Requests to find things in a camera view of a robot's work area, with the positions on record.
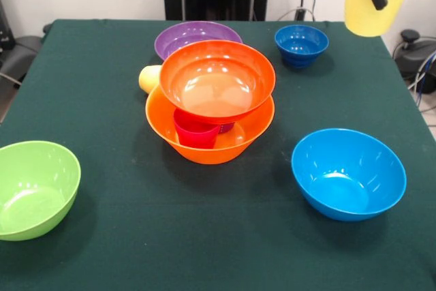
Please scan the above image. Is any small dark blue bowl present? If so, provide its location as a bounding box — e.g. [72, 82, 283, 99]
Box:
[275, 25, 330, 69]

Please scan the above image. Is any grey office chair base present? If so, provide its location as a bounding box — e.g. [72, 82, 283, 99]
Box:
[0, 33, 35, 84]

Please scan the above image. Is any dark green table cloth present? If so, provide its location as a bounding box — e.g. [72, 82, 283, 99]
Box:
[0, 19, 436, 291]

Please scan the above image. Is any green plastic bowl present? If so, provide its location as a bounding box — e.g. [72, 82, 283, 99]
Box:
[0, 140, 82, 242]

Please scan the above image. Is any yellow plastic cup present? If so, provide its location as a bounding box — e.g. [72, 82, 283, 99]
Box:
[138, 65, 163, 95]

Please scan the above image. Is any pale yellow ribbed cup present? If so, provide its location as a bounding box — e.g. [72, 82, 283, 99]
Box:
[343, 0, 418, 37]

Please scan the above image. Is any tangle of floor cables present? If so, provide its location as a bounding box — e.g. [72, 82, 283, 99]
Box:
[407, 50, 436, 113]

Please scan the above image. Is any black office chair base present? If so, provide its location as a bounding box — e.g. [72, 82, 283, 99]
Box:
[392, 29, 436, 80]

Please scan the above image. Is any large orange plastic bowl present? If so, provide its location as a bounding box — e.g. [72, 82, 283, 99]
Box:
[145, 85, 276, 165]

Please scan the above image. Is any pink plastic cup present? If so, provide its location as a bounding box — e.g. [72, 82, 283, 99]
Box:
[173, 108, 221, 150]

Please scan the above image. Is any purple plastic bowl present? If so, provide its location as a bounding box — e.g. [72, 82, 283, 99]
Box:
[154, 20, 243, 62]

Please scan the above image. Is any light blue plastic bowl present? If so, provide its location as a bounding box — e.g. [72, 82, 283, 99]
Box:
[291, 128, 407, 222]

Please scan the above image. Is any red plastic bowl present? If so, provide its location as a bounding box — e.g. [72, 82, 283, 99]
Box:
[159, 39, 277, 124]

